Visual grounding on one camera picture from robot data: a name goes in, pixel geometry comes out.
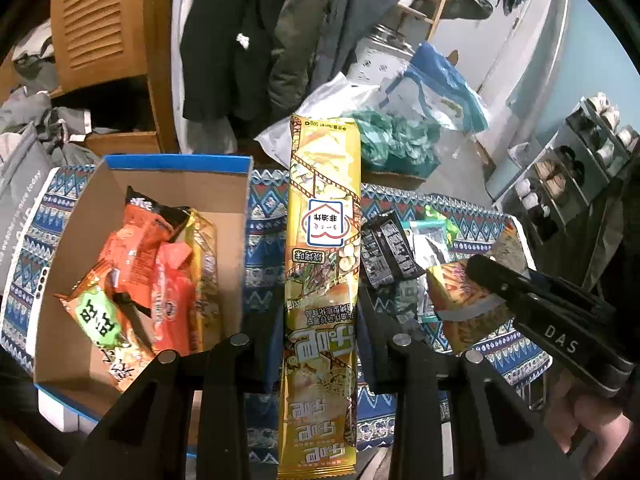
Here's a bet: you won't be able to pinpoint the orange yellow snack packet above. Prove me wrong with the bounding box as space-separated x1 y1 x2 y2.
426 259 512 353

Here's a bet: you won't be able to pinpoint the long yellow snack pack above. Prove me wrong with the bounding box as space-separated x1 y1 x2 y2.
278 115 361 479

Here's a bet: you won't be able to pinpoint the person's right hand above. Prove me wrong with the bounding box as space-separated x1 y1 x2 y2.
544 370 637 479

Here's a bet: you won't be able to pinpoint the blue cardboard box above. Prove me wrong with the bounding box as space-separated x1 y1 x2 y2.
30 154 253 431

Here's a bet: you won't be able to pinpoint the green label snack packet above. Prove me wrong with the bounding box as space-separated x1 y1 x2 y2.
54 260 155 392

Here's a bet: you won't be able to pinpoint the red snack packet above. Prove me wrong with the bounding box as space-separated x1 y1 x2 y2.
151 242 195 356

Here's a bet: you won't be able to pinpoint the grey shoe rack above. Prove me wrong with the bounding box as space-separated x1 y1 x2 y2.
495 92 639 248

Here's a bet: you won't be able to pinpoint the green clear snack packet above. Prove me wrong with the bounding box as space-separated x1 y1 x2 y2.
400 209 459 323

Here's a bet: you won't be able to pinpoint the patterned blue tablecloth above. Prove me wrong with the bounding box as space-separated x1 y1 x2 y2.
1 166 552 463

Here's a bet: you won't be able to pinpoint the black small snack packet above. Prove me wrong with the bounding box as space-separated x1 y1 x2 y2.
360 210 425 289

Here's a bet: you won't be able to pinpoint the golden snack packet in box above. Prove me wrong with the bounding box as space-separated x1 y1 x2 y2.
183 208 221 353

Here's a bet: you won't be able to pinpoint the teal crumpled plastic bag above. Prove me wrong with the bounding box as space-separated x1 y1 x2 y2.
350 110 440 180

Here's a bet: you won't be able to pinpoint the blue white plastic bag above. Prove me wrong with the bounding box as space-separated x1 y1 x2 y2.
376 42 490 134

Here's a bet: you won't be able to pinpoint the grey fabric bag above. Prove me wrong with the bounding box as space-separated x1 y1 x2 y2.
1 87 99 282

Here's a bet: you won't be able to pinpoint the metal lidded can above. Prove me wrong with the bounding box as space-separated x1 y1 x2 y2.
346 24 414 84

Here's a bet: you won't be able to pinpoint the wooden cabinet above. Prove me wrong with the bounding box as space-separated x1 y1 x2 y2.
0 0 181 157

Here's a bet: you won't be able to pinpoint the dark hanging clothes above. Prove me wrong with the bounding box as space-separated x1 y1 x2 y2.
180 0 332 127

